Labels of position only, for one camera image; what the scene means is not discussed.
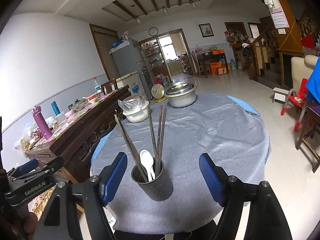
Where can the round wall clock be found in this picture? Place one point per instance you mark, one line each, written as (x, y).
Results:
(153, 31)

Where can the grey round tablecloth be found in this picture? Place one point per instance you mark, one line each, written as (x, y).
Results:
(235, 139)

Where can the white chest freezer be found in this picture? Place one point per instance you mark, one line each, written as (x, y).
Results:
(133, 81)

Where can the blue cloth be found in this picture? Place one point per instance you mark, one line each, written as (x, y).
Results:
(313, 81)

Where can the aluminium pot with lid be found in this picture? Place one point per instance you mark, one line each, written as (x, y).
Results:
(181, 94)

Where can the clear water bottle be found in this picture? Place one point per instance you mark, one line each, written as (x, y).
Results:
(97, 86)

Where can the purple thermos bottle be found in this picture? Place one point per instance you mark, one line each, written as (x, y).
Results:
(41, 122)

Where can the small electric fan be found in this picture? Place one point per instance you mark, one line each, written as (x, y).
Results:
(157, 91)

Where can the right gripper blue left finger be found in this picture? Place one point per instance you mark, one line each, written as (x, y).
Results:
(110, 178)

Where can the dark wooden chopstick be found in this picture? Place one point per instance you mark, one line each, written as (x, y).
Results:
(152, 131)
(132, 148)
(162, 137)
(158, 139)

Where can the person's left hand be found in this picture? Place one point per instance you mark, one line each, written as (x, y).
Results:
(26, 226)

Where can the grey metal utensil holder cup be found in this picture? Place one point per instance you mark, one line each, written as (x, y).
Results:
(159, 189)

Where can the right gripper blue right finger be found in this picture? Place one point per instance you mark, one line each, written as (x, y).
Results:
(216, 179)

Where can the red plastic child chair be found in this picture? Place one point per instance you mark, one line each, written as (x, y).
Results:
(299, 100)

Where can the grey refrigerator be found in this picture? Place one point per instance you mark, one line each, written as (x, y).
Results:
(129, 58)

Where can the white bowl with plastic cover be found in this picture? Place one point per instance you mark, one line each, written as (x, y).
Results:
(135, 108)

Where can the orange box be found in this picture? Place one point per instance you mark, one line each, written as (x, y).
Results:
(214, 67)

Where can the teal thermos bottle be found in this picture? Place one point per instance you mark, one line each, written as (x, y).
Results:
(55, 108)

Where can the dark wooden side table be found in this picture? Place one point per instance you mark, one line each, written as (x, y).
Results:
(203, 61)

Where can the white small step stool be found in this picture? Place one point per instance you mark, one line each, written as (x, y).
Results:
(279, 94)

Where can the wall calendar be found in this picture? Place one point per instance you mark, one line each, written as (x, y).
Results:
(277, 14)

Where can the beige armchair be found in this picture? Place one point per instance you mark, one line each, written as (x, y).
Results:
(302, 68)

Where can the gold patterned cloth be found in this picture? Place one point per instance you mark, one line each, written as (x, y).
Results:
(41, 202)

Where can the white plastic spoon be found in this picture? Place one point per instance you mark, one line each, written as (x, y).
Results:
(147, 161)

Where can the framed flower picture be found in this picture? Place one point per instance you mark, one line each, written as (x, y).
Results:
(206, 30)

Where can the dark carved wooden sideboard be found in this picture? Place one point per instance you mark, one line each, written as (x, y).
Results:
(76, 142)

